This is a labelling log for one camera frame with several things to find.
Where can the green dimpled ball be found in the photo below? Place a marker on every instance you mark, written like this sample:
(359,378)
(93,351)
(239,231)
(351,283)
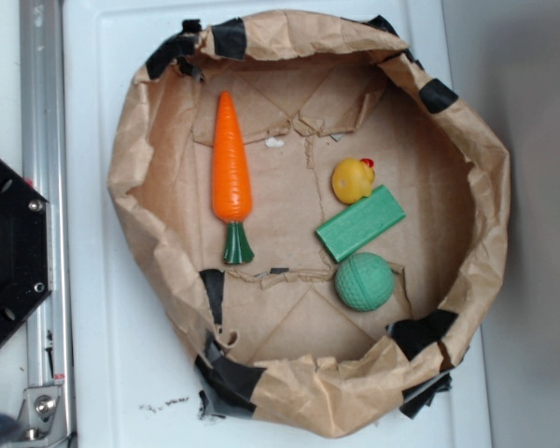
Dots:
(364,282)

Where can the brown paper bag container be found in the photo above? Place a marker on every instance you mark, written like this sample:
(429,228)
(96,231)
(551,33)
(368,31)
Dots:
(270,338)

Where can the orange plastic toy carrot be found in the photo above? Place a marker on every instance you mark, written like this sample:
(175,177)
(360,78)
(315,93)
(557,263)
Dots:
(231,188)

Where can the yellow rubber duck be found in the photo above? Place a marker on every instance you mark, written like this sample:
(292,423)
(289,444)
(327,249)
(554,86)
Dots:
(352,180)

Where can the green rectangular block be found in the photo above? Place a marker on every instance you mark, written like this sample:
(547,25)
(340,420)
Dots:
(360,223)

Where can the white plastic tray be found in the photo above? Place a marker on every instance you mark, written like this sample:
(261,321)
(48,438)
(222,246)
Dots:
(135,384)

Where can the aluminium extrusion rail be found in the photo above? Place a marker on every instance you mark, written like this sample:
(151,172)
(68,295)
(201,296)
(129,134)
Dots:
(49,335)

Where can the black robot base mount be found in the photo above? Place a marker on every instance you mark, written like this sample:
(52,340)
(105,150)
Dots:
(24,251)

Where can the metal corner bracket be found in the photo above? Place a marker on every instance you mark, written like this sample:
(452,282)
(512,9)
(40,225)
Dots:
(43,417)

